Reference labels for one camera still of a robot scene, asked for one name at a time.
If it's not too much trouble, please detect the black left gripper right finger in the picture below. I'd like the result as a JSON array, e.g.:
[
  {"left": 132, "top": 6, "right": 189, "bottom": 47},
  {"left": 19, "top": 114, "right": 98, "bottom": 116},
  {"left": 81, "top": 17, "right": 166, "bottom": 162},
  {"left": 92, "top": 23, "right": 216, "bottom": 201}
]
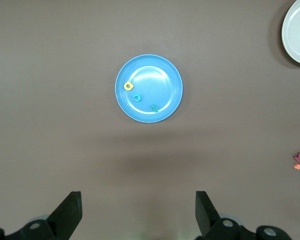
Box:
[{"left": 195, "top": 191, "right": 295, "bottom": 240}]

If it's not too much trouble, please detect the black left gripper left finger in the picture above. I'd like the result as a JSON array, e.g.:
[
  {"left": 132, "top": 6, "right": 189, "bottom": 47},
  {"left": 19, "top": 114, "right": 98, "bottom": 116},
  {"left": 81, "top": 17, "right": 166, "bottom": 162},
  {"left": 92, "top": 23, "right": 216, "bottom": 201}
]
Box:
[{"left": 0, "top": 191, "right": 83, "bottom": 240}]

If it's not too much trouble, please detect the brown table cover mat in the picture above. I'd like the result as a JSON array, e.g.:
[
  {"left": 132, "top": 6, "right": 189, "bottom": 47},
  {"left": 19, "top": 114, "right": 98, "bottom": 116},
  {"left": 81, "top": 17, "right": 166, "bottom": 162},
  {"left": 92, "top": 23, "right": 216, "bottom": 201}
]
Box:
[{"left": 0, "top": 0, "right": 300, "bottom": 240}]

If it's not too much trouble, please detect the blue plate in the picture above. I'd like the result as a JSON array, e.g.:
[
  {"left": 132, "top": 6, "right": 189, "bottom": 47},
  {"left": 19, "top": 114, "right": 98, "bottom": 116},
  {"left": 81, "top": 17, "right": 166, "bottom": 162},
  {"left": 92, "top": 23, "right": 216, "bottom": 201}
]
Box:
[{"left": 114, "top": 54, "right": 184, "bottom": 124}]

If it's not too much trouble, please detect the beige plate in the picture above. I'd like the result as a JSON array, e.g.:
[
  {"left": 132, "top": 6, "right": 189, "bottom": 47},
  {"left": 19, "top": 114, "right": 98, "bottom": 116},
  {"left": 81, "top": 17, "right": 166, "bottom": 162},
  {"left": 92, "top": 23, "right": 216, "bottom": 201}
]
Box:
[{"left": 281, "top": 0, "right": 300, "bottom": 67}]

